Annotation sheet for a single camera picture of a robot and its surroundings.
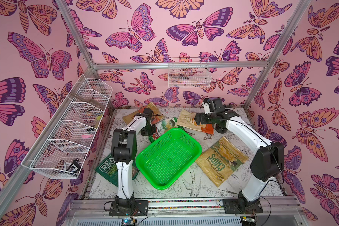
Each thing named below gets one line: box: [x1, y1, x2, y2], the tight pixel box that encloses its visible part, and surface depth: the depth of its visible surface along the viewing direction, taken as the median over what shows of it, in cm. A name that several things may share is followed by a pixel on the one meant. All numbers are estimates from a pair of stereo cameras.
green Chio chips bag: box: [148, 116, 182, 144], surface depth 108 cm
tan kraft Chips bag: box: [194, 136, 250, 188], surface depth 89 cm
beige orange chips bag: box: [176, 108, 214, 135], surface depth 108 cm
